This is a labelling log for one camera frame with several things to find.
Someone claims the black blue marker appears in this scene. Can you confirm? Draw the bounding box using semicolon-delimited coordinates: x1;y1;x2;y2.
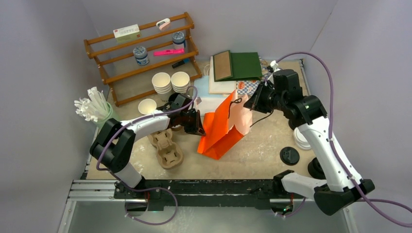
172;58;190;68

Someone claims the blue white jar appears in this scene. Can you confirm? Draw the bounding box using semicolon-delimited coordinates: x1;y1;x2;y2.
133;46;150;66
172;31;186;50

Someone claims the black cup lid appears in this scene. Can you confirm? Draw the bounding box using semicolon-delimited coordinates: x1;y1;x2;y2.
279;147;300;166

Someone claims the orange paper bag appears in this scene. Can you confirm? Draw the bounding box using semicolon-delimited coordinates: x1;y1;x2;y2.
197;91;253;160

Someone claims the white cup stack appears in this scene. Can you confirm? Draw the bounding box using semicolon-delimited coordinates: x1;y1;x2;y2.
152;72;173;101
171;71;190;93

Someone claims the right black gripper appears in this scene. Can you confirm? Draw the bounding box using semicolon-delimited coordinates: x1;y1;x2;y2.
245;82;288;114

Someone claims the white cup lid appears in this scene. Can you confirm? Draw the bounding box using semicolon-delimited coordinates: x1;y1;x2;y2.
293;128;311;150

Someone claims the pulp cup carrier tray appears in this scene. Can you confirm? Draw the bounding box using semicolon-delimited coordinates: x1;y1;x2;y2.
147;129;184;170

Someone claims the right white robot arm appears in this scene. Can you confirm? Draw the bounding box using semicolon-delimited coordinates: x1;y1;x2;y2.
243;69;375;216

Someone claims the green paper bag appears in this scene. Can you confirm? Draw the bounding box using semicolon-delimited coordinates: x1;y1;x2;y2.
212;50;262;82

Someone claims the blue white jar right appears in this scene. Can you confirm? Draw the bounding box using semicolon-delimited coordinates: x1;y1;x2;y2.
172;31;186;50

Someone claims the brown paper cup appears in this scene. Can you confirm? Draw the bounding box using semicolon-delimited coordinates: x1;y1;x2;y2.
138;99;157;115

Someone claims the pink marker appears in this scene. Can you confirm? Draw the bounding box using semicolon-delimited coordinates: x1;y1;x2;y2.
153;48;185;56

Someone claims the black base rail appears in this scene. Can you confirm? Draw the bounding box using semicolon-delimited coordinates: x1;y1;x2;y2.
68;178;351;213

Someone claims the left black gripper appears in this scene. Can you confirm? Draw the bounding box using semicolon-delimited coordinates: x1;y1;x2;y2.
179;109;205;136

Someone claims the white pink clip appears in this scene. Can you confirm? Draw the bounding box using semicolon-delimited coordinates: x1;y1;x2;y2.
156;18;171;32

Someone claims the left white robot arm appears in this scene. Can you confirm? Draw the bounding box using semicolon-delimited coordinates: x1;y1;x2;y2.
89;93;206;199

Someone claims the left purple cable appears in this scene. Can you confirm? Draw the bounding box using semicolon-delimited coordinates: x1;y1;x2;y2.
95;85;199;226

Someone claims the wooden shelf rack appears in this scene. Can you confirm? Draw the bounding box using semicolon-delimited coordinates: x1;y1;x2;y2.
84;12;202;106

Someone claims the blue checkered paper bag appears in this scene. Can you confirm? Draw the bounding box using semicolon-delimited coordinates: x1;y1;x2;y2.
236;80;260;96

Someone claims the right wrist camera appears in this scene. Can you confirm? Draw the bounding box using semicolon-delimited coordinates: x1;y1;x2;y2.
266;60;282;73

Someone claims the black lid stack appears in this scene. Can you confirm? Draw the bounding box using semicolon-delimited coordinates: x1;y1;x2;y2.
308;157;326;180

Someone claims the blue white jar left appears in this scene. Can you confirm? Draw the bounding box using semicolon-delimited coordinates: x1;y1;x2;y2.
133;46;150;66

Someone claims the left white cup stack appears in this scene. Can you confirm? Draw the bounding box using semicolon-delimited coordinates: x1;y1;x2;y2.
152;72;173;101

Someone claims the green straw holder cup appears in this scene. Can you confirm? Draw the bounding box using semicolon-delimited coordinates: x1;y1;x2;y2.
94;102;121;129

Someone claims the right white cup stack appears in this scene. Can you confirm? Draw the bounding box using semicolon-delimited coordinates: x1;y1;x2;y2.
171;71;190;93

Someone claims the white green box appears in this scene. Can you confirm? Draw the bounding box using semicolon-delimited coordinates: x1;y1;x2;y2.
113;24;141;44

